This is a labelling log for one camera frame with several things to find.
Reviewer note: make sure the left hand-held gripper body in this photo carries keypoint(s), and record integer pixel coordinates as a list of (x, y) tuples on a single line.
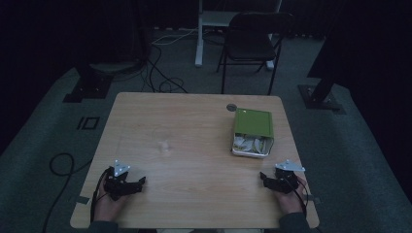
[(117, 187)]

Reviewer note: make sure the white desk frame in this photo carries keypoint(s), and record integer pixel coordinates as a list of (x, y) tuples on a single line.
[(207, 29)]

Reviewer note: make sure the person's left hand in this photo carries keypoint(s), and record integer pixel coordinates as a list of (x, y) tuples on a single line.
[(108, 207)]

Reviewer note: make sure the black tape floor marking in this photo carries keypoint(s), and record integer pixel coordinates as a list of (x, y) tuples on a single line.
[(88, 123)]

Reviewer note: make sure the grey tape strip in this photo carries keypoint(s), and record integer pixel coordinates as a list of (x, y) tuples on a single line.
[(313, 199)]

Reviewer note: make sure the pile of crumpled white paper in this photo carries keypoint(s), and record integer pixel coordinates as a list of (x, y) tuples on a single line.
[(251, 144)]

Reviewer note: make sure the black stand base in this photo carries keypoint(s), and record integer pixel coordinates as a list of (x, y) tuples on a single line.
[(89, 85), (319, 95)]

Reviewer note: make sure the round grey table grommet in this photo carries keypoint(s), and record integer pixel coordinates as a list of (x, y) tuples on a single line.
[(231, 107)]

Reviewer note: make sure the crumpled clear wrapper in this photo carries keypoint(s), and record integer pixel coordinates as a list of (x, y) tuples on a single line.
[(164, 145)]

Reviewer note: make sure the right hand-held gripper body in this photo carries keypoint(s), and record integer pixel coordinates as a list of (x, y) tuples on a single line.
[(285, 181)]

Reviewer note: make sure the black folding chair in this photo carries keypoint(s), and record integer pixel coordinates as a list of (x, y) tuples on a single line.
[(251, 45)]

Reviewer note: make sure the white bin with green lid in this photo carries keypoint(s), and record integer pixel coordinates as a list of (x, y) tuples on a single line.
[(253, 132)]

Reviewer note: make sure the person's right hand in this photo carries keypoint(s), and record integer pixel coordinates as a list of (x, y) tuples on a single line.
[(290, 202)]

